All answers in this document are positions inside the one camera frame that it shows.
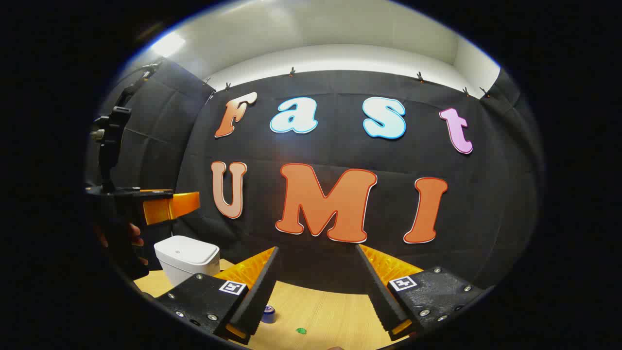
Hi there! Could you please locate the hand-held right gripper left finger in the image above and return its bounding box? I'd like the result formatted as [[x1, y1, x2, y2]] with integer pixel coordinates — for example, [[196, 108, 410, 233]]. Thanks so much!
[[155, 245, 281, 346]]

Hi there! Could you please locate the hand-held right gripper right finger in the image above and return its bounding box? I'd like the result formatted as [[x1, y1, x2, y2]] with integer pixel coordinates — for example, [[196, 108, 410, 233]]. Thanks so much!
[[355, 243, 487, 342]]

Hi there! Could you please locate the white desktop garbage bin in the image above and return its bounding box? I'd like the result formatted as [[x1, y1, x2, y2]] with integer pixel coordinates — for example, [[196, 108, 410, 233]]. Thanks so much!
[[154, 235, 221, 287]]

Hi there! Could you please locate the wooden desktop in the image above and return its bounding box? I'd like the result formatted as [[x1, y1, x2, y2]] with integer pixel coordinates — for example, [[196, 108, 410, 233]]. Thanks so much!
[[134, 259, 418, 350]]

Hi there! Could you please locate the black backdrop cloth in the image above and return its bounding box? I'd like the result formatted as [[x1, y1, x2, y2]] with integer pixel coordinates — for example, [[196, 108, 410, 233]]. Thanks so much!
[[85, 58, 542, 297]]

